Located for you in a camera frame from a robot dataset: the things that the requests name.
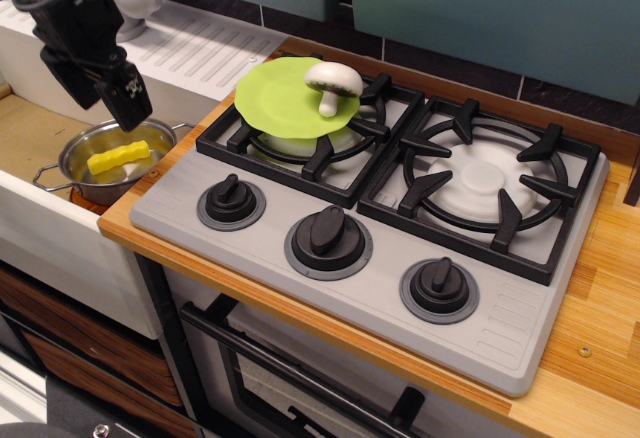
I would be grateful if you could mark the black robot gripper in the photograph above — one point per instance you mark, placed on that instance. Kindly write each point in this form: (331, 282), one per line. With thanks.
(79, 39)

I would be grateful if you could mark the white toy mushroom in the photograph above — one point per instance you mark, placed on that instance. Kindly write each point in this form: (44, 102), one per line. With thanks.
(333, 80)

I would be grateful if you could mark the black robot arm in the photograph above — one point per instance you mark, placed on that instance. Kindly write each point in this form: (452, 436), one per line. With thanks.
(81, 52)

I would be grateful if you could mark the stainless steel pot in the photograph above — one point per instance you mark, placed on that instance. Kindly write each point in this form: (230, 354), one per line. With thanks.
(107, 187)

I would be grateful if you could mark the white toy sink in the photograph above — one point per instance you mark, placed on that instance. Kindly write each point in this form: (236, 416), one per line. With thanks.
(190, 61)

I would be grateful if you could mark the orange object under pot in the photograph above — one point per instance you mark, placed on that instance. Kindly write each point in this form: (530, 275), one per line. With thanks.
(76, 198)

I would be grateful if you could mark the green plastic plate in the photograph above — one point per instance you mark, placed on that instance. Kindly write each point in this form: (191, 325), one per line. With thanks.
(273, 98)

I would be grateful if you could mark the black left stove knob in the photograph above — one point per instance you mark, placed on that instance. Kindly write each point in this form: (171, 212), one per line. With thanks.
(231, 205)

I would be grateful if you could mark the black stove knob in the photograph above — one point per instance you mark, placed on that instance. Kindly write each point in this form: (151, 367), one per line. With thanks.
(231, 205)
(329, 245)
(439, 291)

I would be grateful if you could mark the black left burner grate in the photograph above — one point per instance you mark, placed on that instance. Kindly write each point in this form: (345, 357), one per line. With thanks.
(335, 167)

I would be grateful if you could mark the black burner grate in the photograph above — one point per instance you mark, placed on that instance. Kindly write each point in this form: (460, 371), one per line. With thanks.
(539, 248)
(335, 167)

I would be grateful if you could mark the white left burner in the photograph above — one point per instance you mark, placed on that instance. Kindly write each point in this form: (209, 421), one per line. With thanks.
(297, 151)

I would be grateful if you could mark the white burner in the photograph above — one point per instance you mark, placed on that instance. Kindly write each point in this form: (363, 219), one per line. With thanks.
(297, 151)
(479, 172)

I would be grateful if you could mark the black middle stove knob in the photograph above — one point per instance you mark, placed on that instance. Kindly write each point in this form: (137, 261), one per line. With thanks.
(329, 245)

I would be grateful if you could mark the toy oven door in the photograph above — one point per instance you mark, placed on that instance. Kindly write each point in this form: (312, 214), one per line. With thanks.
(291, 400)

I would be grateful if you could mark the black right burner grate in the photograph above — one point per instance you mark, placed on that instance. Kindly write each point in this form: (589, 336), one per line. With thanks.
(539, 248)

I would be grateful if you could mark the black right stove knob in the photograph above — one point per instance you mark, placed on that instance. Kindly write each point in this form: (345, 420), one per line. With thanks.
(439, 291)

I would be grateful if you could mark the white right burner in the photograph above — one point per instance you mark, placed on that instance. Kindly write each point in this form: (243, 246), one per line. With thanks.
(479, 172)

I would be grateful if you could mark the grey toy stove top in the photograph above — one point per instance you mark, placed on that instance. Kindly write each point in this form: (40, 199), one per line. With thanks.
(499, 345)

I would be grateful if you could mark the black oven door handle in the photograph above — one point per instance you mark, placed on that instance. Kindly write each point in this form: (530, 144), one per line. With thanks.
(396, 424)

